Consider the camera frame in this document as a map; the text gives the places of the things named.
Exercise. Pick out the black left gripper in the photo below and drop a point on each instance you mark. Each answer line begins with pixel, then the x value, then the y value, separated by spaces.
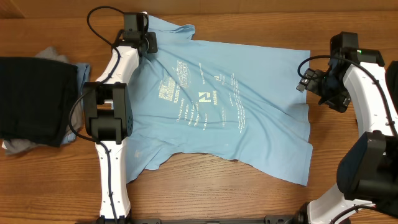
pixel 152 38

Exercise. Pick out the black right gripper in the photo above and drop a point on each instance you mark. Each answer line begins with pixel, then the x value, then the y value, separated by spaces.
pixel 318 84

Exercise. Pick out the light blue printed t-shirt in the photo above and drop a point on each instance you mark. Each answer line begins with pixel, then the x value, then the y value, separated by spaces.
pixel 237 102

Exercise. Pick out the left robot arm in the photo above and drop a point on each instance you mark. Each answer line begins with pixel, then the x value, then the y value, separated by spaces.
pixel 108 114

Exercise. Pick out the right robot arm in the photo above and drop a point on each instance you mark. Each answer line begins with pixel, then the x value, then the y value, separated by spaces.
pixel 366 177

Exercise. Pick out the black t-shirt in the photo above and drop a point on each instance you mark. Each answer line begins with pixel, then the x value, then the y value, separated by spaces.
pixel 392 82

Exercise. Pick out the folded grey garment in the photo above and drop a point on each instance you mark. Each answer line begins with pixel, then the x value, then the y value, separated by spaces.
pixel 43 130

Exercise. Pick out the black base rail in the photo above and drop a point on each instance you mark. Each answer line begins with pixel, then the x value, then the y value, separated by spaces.
pixel 270 219

